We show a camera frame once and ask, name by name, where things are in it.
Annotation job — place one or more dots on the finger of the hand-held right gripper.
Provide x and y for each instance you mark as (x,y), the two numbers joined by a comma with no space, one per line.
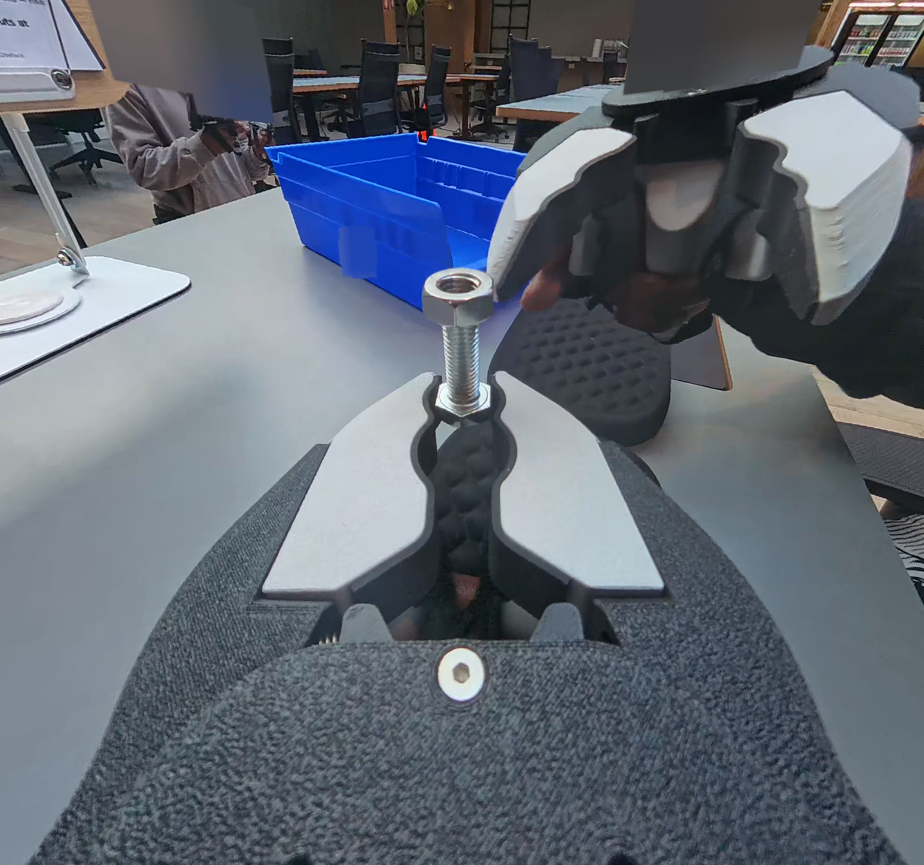
(844,157)
(534,193)

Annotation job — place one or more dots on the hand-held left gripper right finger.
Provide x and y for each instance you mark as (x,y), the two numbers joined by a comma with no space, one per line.
(570,511)

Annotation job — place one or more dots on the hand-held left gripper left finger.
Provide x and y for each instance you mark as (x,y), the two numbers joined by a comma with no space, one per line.
(346,504)

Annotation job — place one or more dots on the silver hex nut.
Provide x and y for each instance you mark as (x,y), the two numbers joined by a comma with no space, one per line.
(458,305)

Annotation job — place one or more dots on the silver hex bolt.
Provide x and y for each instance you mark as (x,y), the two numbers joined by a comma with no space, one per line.
(462,367)

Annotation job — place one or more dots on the blue plastic bin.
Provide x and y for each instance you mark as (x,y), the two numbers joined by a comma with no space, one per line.
(332,201)

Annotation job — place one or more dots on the person's left hand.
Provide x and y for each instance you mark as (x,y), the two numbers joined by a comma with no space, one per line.
(466,587)

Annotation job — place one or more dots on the person's right hand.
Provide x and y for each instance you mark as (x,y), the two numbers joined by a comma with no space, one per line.
(650,302)

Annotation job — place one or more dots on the grey background desk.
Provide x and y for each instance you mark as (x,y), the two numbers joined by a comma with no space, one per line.
(563,103)

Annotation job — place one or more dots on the black honeycomb wrist pad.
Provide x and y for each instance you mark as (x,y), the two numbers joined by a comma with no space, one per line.
(592,374)
(468,489)

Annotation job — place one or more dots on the black office chair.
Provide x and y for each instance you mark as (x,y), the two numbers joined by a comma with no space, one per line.
(79,143)
(530,71)
(281,92)
(888,457)
(379,85)
(437,85)

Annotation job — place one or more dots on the glass door drink fridge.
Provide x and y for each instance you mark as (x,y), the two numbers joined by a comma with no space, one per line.
(884,38)

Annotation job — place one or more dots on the red traffic cone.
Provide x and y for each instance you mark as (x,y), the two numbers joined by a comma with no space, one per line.
(424,125)

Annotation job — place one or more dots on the black white patterned pants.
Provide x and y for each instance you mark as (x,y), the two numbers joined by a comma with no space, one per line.
(909,547)

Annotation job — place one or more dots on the printed instruction sheet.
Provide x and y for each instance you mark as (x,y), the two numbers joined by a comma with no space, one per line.
(43,20)

